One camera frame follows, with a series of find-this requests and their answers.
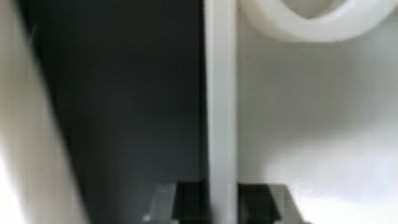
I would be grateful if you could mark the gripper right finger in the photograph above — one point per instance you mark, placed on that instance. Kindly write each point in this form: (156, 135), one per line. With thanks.
(267, 205)

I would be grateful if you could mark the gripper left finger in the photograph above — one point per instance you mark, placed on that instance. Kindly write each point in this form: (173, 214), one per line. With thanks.
(180, 205)

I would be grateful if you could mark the white square tabletop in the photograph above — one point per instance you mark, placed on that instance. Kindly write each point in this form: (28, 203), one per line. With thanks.
(303, 108)

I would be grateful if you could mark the white U-shaped fence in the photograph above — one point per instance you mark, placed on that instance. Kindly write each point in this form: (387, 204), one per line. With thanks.
(40, 199)

